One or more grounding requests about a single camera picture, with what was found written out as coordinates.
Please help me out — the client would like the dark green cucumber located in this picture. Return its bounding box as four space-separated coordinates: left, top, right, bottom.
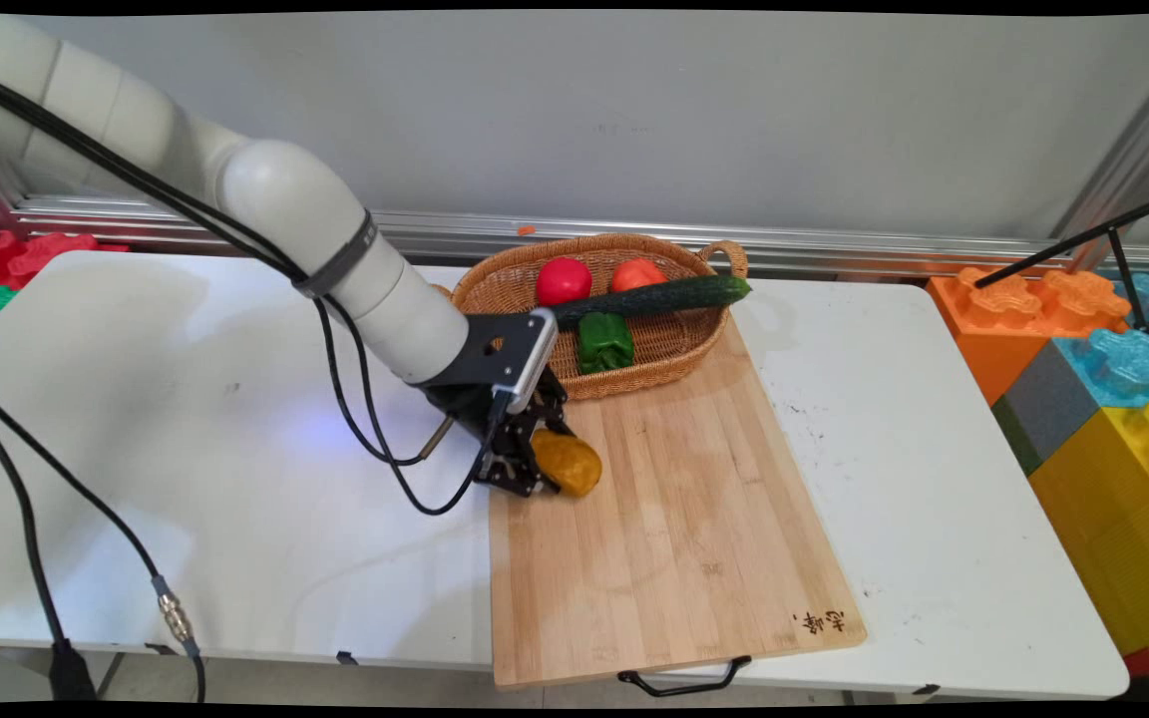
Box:
549 274 753 330

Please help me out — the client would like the black tripod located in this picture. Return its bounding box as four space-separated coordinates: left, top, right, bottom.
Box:
973 187 1149 346

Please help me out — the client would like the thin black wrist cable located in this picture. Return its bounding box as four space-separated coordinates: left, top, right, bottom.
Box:
0 68 498 518

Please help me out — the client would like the horizontal aluminium frame rail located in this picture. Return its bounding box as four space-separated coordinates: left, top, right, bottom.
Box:
0 194 1149 280

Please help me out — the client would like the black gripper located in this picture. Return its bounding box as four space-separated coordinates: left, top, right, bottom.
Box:
423 367 573 499

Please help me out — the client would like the orange foam block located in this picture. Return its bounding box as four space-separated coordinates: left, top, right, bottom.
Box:
927 265 1133 406

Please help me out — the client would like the diagonal aluminium frame post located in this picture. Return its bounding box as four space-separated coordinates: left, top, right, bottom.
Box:
1048 45 1149 270

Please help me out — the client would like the green bell pepper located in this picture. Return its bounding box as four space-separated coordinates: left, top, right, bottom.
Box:
576 312 635 376

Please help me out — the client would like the wooden cutting board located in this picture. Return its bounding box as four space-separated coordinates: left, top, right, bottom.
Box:
487 311 868 689

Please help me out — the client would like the red tomato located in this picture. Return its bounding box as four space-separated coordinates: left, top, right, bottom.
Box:
536 256 593 307

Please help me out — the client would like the thick black cable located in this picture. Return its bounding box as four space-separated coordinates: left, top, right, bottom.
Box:
0 379 99 702

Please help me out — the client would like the woven wicker basket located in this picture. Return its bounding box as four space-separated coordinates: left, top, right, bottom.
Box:
435 233 749 402

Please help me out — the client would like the grey cable strap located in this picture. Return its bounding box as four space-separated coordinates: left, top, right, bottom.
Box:
292 209 379 300

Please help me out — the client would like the black cable with metal connector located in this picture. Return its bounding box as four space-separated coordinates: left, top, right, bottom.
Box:
0 384 208 704

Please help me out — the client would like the orange tomato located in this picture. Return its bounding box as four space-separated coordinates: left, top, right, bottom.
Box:
609 258 669 294

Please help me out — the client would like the black cutting board handle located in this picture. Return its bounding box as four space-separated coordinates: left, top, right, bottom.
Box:
617 655 753 697

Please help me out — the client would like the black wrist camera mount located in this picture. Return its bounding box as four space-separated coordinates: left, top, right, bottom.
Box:
423 308 562 416

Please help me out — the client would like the yellow-brown potato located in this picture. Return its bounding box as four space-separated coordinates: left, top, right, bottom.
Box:
532 428 603 499

